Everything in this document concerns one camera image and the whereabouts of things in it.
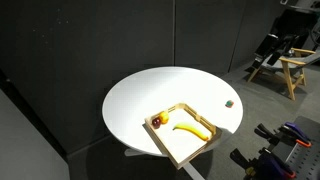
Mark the purple clamp with orange tips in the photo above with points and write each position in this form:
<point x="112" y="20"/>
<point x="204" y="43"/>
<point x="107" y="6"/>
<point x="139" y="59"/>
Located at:
<point x="295" y="131"/>
<point x="266" y="165"/>

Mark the black perforated board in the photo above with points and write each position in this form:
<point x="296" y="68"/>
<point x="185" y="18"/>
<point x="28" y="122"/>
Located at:
<point x="308" y="156"/>

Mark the red strawberry with green top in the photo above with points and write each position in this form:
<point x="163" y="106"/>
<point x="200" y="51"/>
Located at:
<point x="229" y="103"/>

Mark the small yellow round fruit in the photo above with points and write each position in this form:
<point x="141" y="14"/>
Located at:
<point x="164" y="117"/>

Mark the yellow banana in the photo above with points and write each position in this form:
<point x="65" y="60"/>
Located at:
<point x="195" y="130"/>

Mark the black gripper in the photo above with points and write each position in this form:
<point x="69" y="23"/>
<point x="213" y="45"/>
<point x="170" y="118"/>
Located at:
<point x="268" y="50"/>

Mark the small dark red fruit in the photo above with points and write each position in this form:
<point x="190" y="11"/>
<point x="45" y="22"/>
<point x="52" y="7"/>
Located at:
<point x="156" y="123"/>

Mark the wooden tray box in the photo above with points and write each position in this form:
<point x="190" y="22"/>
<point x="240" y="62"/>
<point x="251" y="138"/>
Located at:
<point x="186" y="150"/>

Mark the wooden armchair with grey seat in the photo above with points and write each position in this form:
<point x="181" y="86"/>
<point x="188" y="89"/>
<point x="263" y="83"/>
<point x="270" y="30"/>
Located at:
<point x="288" y="71"/>

